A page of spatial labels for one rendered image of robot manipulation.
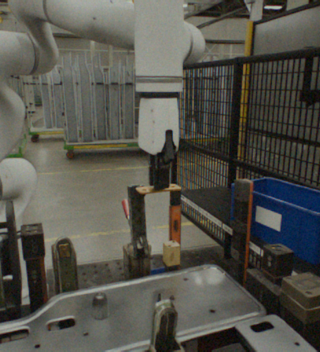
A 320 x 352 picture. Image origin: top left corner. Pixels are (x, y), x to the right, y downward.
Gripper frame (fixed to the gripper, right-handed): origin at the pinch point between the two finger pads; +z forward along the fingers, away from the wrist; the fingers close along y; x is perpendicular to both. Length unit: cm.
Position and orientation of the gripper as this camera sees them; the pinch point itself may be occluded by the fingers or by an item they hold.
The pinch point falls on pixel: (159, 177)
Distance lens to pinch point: 68.3
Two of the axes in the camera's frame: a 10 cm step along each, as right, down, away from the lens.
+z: 0.0, 9.6, 2.7
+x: 9.3, -1.0, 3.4
